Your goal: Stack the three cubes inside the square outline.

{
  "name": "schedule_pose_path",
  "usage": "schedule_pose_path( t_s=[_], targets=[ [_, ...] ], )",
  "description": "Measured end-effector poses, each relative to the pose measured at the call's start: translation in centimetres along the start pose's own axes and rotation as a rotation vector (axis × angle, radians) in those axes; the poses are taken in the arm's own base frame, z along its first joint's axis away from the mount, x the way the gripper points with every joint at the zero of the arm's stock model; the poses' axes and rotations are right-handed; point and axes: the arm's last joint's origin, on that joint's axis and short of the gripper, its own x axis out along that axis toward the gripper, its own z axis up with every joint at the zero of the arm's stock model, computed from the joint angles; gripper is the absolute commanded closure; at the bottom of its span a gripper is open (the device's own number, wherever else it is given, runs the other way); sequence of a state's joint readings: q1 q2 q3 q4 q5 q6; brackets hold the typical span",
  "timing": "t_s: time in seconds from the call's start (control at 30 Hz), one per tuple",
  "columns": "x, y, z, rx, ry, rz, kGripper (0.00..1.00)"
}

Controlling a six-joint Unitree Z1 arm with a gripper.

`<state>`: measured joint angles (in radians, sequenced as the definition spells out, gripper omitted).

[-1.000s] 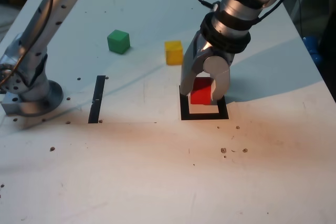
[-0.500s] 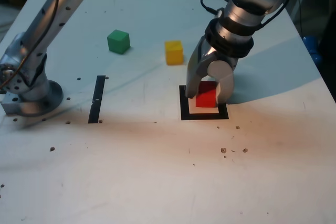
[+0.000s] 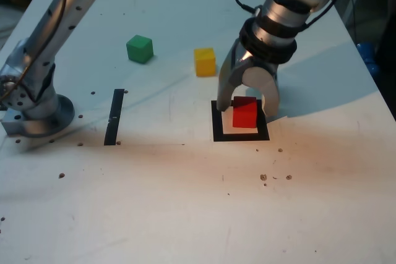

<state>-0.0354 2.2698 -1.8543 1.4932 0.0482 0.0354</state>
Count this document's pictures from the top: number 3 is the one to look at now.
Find blue object beside table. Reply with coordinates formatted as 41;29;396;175
356;41;381;75

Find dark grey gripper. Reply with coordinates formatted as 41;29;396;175
216;40;282;117

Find green cube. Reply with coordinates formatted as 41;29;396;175
126;35;154;64

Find black tape strip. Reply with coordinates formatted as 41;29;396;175
103;88;125;147

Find black tape square outline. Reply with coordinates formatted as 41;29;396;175
210;99;270;143

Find red cube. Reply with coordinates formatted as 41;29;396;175
231;96;259;129

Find yellow cube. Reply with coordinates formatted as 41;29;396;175
194;48;217;77

